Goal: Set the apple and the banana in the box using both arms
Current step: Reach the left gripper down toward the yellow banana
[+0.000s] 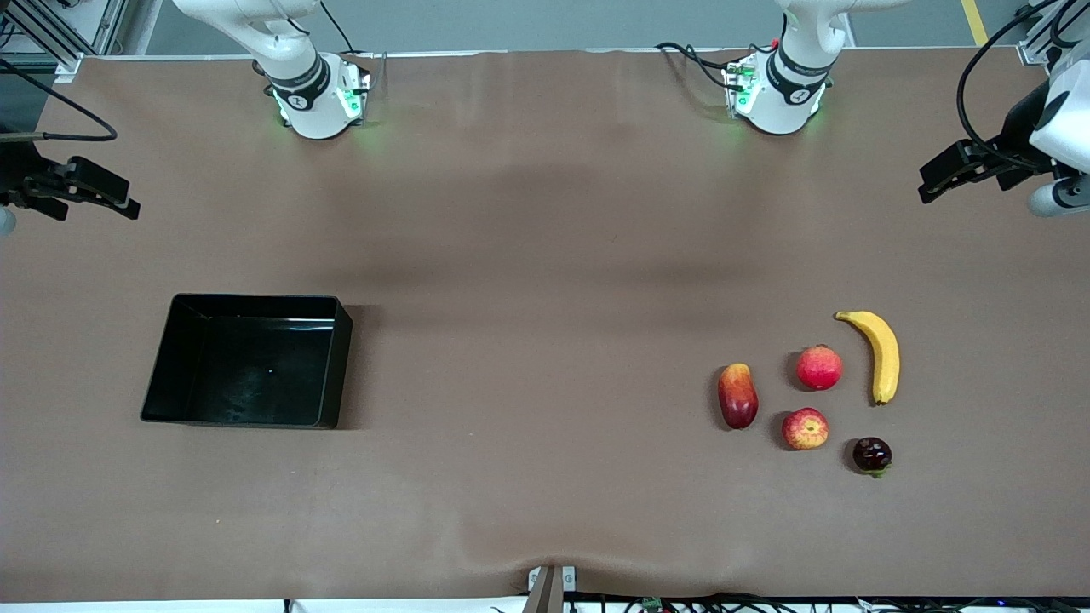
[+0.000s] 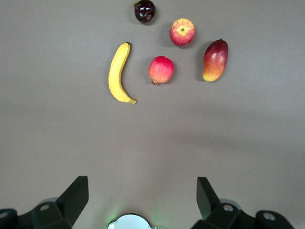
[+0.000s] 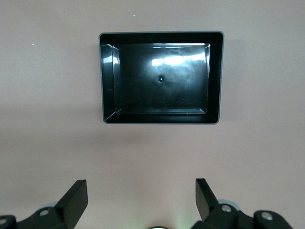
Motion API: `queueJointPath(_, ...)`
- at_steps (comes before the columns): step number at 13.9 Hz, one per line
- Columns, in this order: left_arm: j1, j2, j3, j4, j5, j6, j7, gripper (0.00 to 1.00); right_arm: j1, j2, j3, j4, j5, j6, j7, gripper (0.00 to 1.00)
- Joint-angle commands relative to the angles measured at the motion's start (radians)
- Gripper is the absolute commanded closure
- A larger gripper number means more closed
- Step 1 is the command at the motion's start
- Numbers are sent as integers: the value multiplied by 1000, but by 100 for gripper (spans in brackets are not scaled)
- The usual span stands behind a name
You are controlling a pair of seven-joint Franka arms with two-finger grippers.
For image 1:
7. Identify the thin black base cable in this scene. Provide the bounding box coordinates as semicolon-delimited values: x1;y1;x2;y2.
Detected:
319;0;359;56

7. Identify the black plastic box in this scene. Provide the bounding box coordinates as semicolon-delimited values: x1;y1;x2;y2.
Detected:
141;294;353;429

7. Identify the yellow floor tape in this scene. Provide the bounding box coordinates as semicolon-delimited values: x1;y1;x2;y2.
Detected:
961;0;990;48

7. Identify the dark purple mangosteen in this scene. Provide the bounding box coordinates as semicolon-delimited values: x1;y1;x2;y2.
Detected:
853;437;893;478

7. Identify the red yellow apple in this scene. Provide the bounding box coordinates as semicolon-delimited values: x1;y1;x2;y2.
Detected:
782;407;829;451

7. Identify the aluminium frame post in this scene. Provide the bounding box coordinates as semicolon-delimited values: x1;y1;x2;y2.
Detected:
1013;0;1090;69
0;0;129;82

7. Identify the black base cable bundle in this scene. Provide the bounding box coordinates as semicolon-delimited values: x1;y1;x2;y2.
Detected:
654;41;742;90

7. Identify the red mango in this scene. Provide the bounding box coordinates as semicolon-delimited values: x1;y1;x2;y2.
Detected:
718;363;760;430

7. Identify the round red pomegranate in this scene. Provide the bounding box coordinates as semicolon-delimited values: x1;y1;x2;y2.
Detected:
796;344;844;392

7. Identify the yellow banana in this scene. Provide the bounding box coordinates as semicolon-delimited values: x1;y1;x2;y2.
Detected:
835;310;901;406

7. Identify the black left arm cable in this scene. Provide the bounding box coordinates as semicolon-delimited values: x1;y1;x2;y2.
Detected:
956;0;1057;171

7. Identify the metal table clamp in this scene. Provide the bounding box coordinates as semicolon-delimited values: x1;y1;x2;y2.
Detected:
521;564;577;613

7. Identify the brown table cover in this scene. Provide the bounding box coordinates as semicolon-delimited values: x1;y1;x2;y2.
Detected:
0;47;1090;602

